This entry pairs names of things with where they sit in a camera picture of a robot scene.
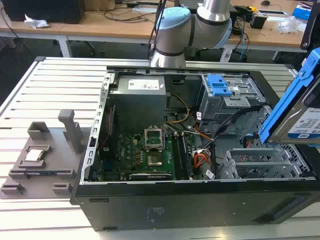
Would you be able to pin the hard disk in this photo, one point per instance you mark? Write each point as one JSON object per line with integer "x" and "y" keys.
{"x": 287, "y": 110}

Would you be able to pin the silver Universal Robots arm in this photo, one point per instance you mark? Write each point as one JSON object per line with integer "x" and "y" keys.
{"x": 170, "y": 37}

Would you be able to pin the grey metal disk bay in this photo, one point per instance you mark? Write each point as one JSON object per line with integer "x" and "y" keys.
{"x": 260, "y": 165}

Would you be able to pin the blue cardboard box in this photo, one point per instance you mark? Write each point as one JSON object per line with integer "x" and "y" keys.
{"x": 301, "y": 12}

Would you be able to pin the clear plastic wrap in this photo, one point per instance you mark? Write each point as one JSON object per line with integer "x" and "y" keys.
{"x": 287, "y": 23}

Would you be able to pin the black computer mouse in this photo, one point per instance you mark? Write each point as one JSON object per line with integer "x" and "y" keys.
{"x": 265, "y": 2}

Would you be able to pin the small black box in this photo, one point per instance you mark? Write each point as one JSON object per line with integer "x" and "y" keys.
{"x": 258, "y": 21}

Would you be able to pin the blue plastic drive latch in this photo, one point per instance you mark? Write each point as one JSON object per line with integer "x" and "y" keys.
{"x": 218, "y": 87}

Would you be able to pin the grey metal drive cage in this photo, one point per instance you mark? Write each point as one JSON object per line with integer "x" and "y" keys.
{"x": 225, "y": 112}

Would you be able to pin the black RAM stick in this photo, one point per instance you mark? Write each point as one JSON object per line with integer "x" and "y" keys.
{"x": 187, "y": 157}

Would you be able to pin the grey power supply unit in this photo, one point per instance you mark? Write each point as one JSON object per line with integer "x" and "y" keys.
{"x": 140, "y": 102}

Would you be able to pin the CPU socket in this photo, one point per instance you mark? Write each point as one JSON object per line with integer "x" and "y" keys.
{"x": 154, "y": 160}

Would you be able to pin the wooden desk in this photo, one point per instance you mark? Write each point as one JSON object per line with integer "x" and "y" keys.
{"x": 100, "y": 27}

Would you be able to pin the black graphics card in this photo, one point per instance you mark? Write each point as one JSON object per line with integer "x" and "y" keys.
{"x": 150, "y": 176}

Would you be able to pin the green motherboard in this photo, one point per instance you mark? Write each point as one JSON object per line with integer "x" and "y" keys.
{"x": 130, "y": 155}

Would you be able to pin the black open PC case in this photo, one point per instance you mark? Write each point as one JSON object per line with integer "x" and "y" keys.
{"x": 175, "y": 205}

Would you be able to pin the large black box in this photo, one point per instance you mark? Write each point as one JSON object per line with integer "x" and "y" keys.
{"x": 42, "y": 10}

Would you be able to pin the white crumpled paper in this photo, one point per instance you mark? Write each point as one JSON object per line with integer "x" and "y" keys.
{"x": 35, "y": 22}

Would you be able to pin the grey parts rack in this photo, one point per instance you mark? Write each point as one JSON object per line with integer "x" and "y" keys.
{"x": 57, "y": 180}

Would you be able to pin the silver CPU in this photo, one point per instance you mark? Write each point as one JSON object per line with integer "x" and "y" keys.
{"x": 35, "y": 155}

